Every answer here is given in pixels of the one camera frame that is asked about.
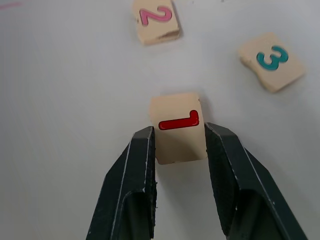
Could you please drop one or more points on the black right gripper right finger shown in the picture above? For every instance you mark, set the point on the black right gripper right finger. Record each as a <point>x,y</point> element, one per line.
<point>235,175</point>

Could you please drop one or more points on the wooden tile teal number 3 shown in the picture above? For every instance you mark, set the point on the wooden tile teal number 3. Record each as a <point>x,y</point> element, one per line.
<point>283,75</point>

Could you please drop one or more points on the wooden tile pink number 2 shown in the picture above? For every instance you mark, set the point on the wooden tile pink number 2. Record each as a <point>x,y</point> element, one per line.
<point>155,28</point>

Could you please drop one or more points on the wooden tile red number 1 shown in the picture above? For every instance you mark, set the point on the wooden tile red number 1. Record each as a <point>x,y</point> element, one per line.
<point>177,145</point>

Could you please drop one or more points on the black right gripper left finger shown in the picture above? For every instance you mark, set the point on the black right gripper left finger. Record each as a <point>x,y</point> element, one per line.
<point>135,175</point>

